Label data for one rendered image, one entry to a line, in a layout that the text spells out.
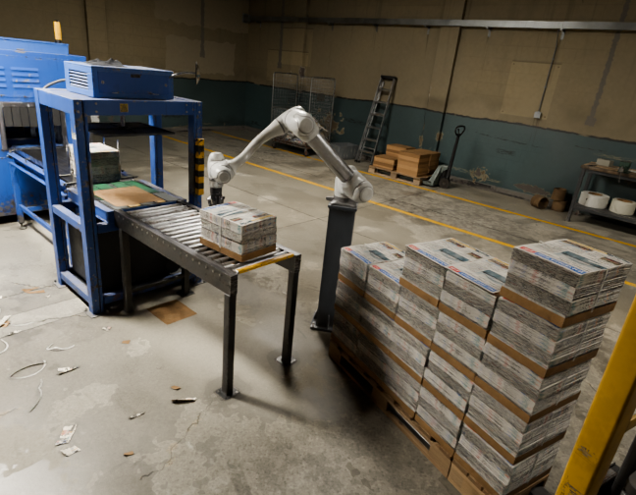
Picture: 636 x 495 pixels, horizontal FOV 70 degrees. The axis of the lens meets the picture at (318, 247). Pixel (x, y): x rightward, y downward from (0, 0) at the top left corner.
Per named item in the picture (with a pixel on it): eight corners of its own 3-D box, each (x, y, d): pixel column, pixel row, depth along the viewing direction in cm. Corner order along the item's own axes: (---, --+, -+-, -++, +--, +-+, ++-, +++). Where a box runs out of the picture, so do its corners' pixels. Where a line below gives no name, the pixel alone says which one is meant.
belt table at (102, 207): (186, 210, 368) (186, 198, 365) (107, 224, 322) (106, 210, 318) (143, 190, 410) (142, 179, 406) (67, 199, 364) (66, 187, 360)
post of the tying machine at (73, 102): (105, 312, 343) (86, 99, 286) (93, 316, 337) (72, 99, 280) (99, 307, 348) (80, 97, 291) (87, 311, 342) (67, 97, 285)
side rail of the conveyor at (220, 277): (237, 294, 250) (238, 274, 246) (229, 297, 246) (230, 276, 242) (121, 224, 330) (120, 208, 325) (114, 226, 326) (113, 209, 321)
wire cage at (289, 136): (328, 155, 1065) (337, 78, 1002) (304, 157, 1006) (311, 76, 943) (291, 145, 1137) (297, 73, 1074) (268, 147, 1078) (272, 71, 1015)
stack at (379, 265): (370, 342, 341) (387, 240, 311) (496, 454, 250) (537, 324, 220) (327, 354, 322) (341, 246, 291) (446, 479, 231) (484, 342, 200)
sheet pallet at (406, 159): (439, 181, 914) (445, 153, 893) (418, 186, 855) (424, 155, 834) (390, 168, 985) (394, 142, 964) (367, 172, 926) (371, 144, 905)
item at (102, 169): (122, 180, 396) (120, 150, 386) (87, 184, 374) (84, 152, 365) (102, 171, 418) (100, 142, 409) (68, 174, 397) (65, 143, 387)
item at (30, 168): (142, 189, 411) (141, 178, 407) (67, 198, 364) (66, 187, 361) (73, 156, 502) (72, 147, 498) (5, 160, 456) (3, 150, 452)
